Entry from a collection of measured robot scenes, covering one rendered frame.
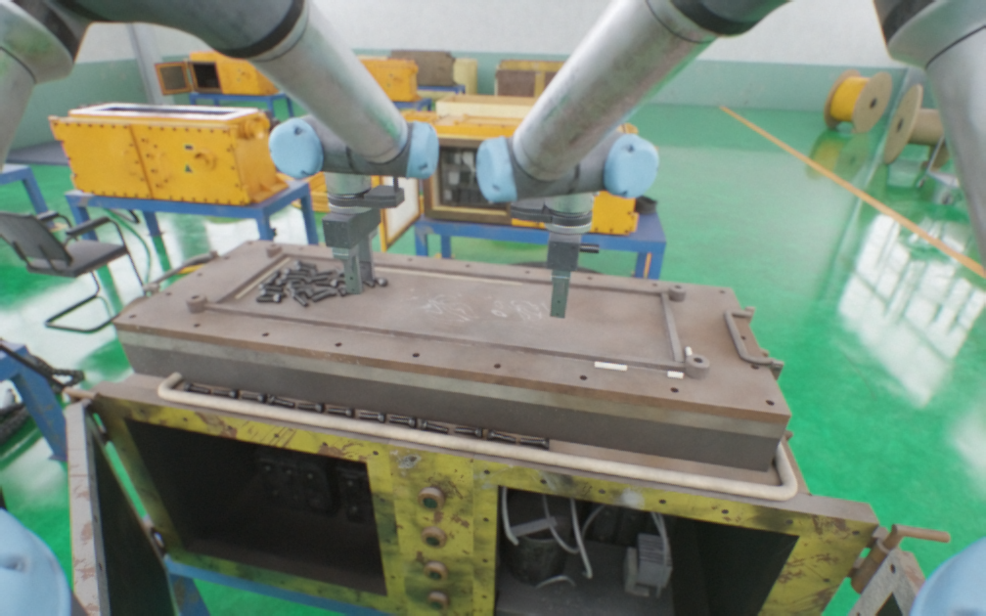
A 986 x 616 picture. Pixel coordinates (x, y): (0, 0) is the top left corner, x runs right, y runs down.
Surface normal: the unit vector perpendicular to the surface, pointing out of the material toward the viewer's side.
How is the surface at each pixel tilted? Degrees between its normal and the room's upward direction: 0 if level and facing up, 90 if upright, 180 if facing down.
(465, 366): 0
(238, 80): 90
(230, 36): 146
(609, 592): 0
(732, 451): 90
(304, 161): 90
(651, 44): 126
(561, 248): 90
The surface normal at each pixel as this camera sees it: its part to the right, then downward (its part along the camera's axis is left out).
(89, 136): -0.16, 0.49
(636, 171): 0.37, 0.47
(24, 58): 0.80, 0.59
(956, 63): -0.98, 0.20
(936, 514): 0.02, -0.87
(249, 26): 0.48, 0.86
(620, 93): -0.25, 0.94
